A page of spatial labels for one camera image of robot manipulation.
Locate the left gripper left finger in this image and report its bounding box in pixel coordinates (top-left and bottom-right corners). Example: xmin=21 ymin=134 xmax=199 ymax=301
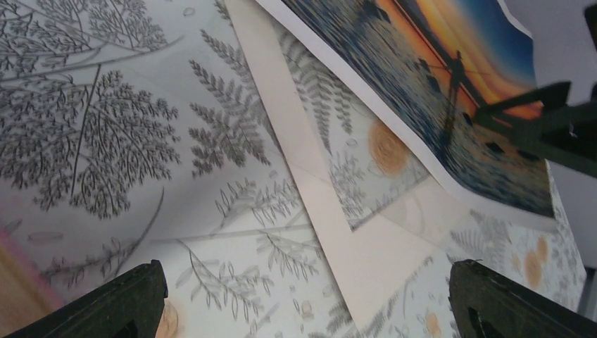
xmin=8 ymin=260 xmax=168 ymax=338

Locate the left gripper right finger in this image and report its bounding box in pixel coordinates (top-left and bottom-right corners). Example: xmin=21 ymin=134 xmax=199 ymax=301
xmin=448 ymin=259 xmax=596 ymax=338

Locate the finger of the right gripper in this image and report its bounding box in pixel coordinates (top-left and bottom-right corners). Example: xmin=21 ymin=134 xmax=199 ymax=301
xmin=474 ymin=81 xmax=572 ymax=123

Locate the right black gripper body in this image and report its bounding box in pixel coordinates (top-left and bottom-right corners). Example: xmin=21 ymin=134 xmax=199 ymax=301
xmin=509 ymin=102 xmax=596 ymax=177

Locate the sunset photo print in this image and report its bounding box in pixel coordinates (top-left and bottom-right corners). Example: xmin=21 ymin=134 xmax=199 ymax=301
xmin=260 ymin=1 xmax=556 ymax=232

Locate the pink photo frame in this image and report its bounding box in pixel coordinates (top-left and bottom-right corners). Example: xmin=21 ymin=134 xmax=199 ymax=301
xmin=1 ymin=227 xmax=64 ymax=337

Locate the white mat board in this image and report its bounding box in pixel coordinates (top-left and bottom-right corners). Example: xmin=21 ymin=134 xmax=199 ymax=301
xmin=223 ymin=0 xmax=472 ymax=331

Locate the floral table cloth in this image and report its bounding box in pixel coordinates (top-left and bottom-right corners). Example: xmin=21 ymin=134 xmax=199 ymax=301
xmin=1 ymin=1 xmax=586 ymax=337

